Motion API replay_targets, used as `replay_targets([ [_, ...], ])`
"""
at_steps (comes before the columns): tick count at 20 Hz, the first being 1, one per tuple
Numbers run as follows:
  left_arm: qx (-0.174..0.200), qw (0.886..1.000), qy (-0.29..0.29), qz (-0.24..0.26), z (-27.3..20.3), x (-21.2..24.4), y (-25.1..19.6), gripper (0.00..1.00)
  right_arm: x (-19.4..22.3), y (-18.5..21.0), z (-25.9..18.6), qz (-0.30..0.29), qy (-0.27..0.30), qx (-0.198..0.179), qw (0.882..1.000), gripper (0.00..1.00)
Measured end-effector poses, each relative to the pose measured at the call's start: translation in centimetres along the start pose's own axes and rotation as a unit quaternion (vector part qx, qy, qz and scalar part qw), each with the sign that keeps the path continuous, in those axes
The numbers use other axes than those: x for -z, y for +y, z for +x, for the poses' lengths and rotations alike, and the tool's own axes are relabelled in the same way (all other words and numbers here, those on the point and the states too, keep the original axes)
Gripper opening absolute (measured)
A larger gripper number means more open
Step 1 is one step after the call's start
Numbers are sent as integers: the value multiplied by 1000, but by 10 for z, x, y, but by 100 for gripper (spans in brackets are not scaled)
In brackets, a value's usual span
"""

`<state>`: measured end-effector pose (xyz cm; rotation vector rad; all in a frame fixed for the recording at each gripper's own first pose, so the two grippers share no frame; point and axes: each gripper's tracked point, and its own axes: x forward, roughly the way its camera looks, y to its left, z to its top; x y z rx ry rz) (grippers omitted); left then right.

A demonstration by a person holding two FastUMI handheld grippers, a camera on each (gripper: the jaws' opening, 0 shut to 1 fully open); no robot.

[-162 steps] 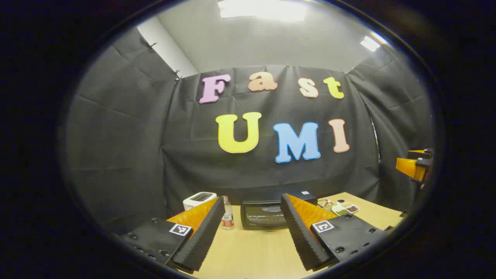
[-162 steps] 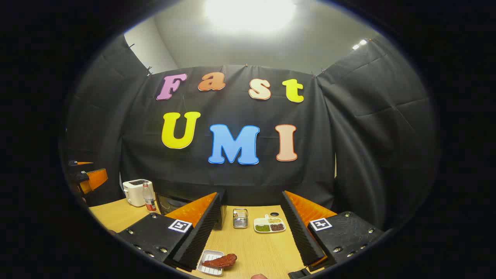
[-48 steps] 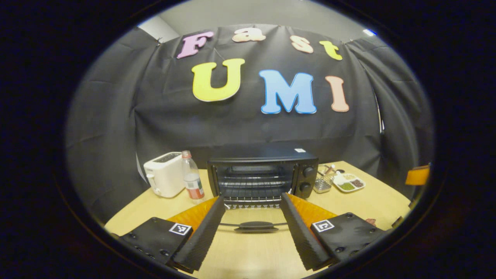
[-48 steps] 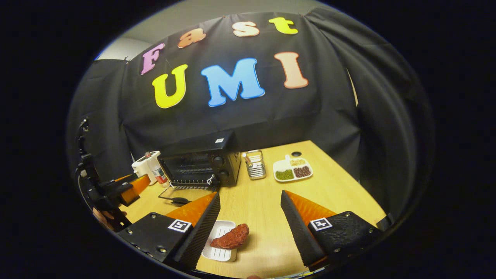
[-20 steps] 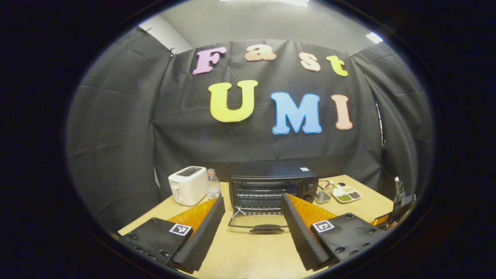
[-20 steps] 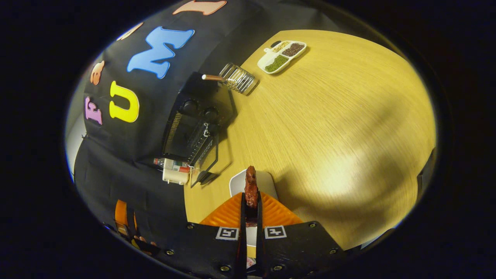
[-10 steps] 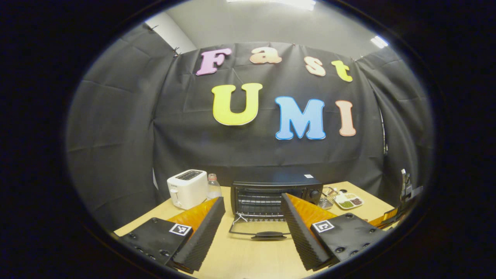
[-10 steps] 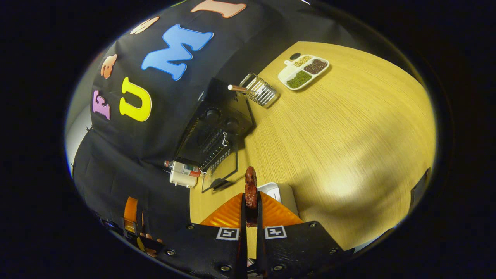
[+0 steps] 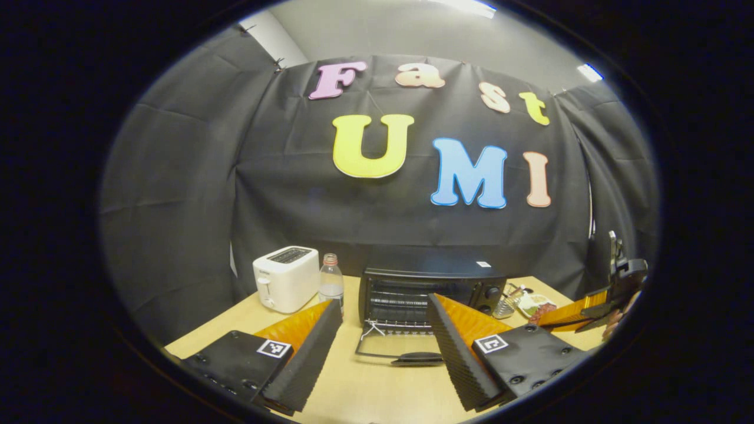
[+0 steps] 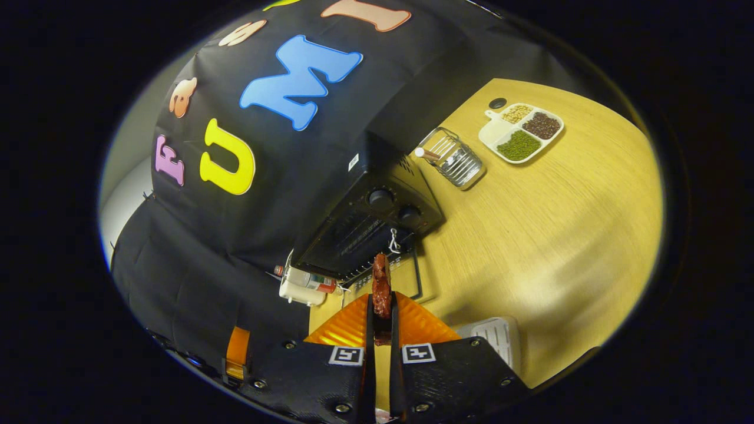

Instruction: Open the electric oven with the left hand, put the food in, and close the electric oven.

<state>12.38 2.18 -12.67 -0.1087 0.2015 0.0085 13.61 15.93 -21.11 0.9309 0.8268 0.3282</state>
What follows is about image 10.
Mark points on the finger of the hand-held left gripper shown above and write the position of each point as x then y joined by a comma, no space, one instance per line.
238,350

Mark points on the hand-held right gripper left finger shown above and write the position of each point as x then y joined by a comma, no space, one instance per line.
370,377

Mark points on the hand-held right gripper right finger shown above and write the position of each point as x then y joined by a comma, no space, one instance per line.
396,377

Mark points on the red meat piece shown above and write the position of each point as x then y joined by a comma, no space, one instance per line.
382,288

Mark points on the black electric oven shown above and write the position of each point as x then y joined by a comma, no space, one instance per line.
389,200

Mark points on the white toaster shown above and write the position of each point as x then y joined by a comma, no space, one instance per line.
297,294

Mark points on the black backdrop cloth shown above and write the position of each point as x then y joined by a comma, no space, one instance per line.
224,265

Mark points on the clear bottle with red label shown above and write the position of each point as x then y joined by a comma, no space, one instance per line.
312,280

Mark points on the small white ribbed tray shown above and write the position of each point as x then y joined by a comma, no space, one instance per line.
495,338

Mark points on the white divided plate of beans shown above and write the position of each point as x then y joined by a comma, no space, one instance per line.
518,138

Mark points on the black round table grommet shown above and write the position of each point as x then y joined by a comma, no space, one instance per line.
498,103

